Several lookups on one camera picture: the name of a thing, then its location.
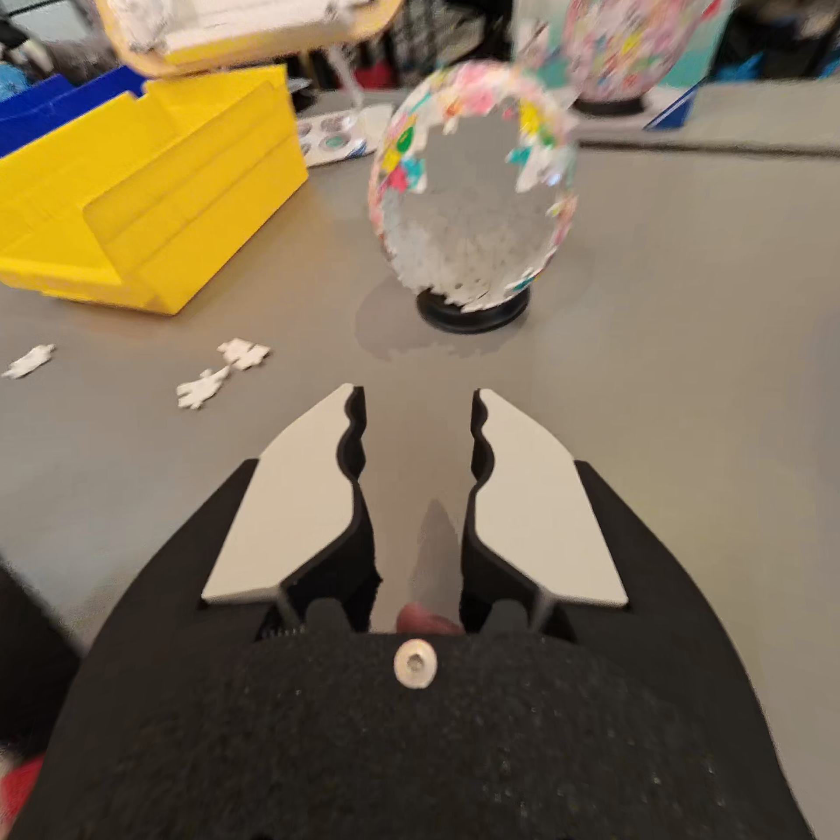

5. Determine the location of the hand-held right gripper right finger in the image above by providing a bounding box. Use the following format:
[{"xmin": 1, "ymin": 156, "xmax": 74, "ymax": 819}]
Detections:
[{"xmin": 460, "ymin": 389, "xmax": 628, "ymax": 631}]

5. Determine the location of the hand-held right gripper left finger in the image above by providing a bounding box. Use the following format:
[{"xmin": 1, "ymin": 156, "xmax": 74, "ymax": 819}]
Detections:
[{"xmin": 201, "ymin": 385, "xmax": 379, "ymax": 631}]

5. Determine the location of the colourful puzzle ball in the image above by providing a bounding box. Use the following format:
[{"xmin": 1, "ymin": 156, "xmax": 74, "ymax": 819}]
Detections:
[{"xmin": 368, "ymin": 59, "xmax": 581, "ymax": 311}]

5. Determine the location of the black ball stand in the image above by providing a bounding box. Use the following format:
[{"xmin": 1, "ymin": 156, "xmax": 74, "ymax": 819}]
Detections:
[{"xmin": 418, "ymin": 283, "xmax": 532, "ymax": 334}]

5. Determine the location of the blue plastic bin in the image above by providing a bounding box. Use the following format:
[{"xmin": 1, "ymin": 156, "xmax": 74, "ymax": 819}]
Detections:
[{"xmin": 0, "ymin": 66, "xmax": 148, "ymax": 161}]

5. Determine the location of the yellow plastic bin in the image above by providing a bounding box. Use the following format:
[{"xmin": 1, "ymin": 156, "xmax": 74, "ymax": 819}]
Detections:
[{"xmin": 0, "ymin": 63, "xmax": 311, "ymax": 316}]

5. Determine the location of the sheet with round pictures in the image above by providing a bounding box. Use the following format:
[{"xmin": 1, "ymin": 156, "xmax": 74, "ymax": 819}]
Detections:
[{"xmin": 296, "ymin": 103, "xmax": 395, "ymax": 169}]

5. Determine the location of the puzzle box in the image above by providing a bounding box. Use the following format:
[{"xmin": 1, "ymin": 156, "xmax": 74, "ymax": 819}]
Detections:
[{"xmin": 516, "ymin": 0, "xmax": 725, "ymax": 130}]

